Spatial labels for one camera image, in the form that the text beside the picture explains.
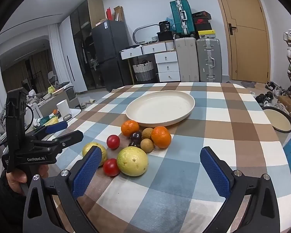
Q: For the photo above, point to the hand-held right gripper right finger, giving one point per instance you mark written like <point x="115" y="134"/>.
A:
<point x="214" y="172"/>

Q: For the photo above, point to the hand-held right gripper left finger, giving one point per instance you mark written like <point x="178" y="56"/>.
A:
<point x="87" y="172"/>

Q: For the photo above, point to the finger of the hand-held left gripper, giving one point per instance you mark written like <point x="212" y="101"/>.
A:
<point x="70" y="137"/>
<point x="56" y="127"/>

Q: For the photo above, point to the small green-yellow guava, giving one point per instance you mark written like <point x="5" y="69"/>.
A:
<point x="88" y="147"/>

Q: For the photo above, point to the red tomato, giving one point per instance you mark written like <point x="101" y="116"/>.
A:
<point x="111" y="167"/>
<point x="113" y="142"/>

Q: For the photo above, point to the large green-yellow guava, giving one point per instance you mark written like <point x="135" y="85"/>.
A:
<point x="132" y="161"/>

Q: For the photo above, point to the dark purple plum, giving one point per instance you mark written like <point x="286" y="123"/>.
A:
<point x="136" y="136"/>
<point x="134" y="145"/>

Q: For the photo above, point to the orange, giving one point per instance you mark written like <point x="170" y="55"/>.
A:
<point x="161" y="137"/>
<point x="130" y="128"/>

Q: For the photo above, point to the brown longan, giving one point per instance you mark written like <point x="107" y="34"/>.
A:
<point x="146" y="146"/>
<point x="148" y="133"/>

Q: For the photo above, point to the cream round plate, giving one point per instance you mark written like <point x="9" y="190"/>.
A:
<point x="160" y="106"/>

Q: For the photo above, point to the person's left forearm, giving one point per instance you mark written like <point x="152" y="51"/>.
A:
<point x="2" y="208"/>

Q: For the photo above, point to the person's left hand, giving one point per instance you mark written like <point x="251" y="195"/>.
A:
<point x="14" y="177"/>

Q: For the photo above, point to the yellow-green packet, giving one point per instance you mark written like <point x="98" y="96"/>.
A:
<point x="52" y="121"/>

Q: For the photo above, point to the white cylinder appliance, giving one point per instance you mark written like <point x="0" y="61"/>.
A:
<point x="63" y="108"/>

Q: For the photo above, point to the beige slipper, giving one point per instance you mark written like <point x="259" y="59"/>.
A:
<point x="83" y="105"/>
<point x="91" y="100"/>

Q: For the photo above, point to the small grey cabinet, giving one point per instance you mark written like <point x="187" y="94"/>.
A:
<point x="71" y="94"/>

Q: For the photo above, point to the checkered tablecloth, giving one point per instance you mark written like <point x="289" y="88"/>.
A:
<point x="208" y="126"/>

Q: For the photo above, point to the grey office chair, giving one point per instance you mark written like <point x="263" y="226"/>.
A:
<point x="52" y="77"/>

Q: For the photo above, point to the white tall cabinet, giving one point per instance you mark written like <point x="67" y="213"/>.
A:
<point x="69" y="53"/>

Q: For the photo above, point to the white curtain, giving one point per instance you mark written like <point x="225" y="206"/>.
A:
<point x="54" y="51"/>

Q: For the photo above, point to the black-rimmed round tray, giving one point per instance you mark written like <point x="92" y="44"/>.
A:
<point x="277" y="120"/>

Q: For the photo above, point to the tall glass-door cabinet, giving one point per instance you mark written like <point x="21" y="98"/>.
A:
<point x="83" y="41"/>

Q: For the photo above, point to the dark grey refrigerator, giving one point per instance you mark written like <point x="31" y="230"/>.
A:
<point x="110" y="53"/>

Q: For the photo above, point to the grey door mat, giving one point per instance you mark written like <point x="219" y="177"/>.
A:
<point x="247" y="84"/>

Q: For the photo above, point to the group of floor shoes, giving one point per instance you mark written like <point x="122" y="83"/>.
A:
<point x="270" y="93"/>

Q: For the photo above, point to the wicker basket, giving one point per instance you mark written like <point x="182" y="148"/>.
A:
<point x="143" y="71"/>

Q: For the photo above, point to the brown cardboard box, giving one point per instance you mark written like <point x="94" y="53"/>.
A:
<point x="287" y="103"/>

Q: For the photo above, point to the silver suitcase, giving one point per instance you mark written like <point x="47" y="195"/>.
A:
<point x="209" y="59"/>

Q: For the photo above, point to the beige suitcase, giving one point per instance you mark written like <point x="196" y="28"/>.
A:
<point x="186" y="59"/>

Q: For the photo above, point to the white drawer desk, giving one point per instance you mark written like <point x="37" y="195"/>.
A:
<point x="167" y="65"/>

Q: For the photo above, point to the red box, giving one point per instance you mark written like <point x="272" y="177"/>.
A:
<point x="109" y="14"/>

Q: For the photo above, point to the tall cardboard box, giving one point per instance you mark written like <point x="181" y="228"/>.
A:
<point x="118" y="13"/>

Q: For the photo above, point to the yellow and black box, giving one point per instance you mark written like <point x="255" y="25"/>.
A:
<point x="206" y="34"/>

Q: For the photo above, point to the black round container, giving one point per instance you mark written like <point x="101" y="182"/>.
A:
<point x="164" y="26"/>

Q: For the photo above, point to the plain black box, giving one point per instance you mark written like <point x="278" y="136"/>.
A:
<point x="203" y="27"/>

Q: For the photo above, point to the wooden door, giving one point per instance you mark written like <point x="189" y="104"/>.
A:
<point x="247" y="29"/>

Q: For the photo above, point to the red and black shoebox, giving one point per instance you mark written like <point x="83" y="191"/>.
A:
<point x="203" y="21"/>

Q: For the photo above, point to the teal suitcase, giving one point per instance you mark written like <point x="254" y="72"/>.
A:
<point x="180" y="17"/>

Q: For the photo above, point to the grey curved metal frame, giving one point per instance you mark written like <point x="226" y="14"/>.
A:
<point x="135" y="32"/>

